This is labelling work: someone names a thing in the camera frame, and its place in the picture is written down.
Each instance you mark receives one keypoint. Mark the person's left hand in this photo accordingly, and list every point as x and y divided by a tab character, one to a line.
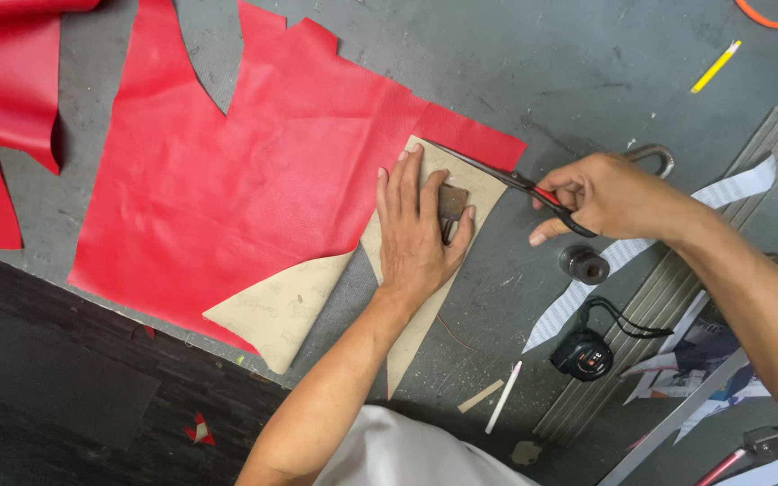
412	236

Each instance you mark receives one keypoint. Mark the person's right hand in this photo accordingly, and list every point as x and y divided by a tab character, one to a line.
618	199

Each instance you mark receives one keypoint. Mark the brown metal weight block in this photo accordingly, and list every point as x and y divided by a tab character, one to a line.
454	200

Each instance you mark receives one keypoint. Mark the beige pattern piece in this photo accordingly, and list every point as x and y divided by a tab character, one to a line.
480	196

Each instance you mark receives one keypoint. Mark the curved metal hook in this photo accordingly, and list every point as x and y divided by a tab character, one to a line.
659	152

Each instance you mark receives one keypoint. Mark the thin red thread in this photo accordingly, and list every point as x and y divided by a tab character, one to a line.
455	336

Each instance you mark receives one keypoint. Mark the white printed paper strip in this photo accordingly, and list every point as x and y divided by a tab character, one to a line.
733	189

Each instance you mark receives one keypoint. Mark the ribbed grey metal strip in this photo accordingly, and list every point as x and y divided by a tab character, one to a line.
632	337

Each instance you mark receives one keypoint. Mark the black tape measure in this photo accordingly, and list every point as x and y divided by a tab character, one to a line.
581	354

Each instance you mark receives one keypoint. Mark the yellow marking pencil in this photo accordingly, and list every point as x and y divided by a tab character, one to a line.
714	67

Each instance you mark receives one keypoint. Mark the large red leather sheet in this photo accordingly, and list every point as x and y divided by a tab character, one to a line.
260	169

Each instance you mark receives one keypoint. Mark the printed magazine pages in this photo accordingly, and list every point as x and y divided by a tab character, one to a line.
706	351

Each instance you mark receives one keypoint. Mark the white marking pen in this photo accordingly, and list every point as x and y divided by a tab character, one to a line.
502	399

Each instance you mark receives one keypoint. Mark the person's white shirt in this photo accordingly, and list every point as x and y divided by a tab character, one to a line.
402	452

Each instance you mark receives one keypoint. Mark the long flat metal ruler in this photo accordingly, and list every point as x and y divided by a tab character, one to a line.
672	422

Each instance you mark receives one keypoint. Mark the small red leather scrap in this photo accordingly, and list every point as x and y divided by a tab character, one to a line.
201	430

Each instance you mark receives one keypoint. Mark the folded red leather piece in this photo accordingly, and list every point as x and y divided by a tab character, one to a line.
4	74

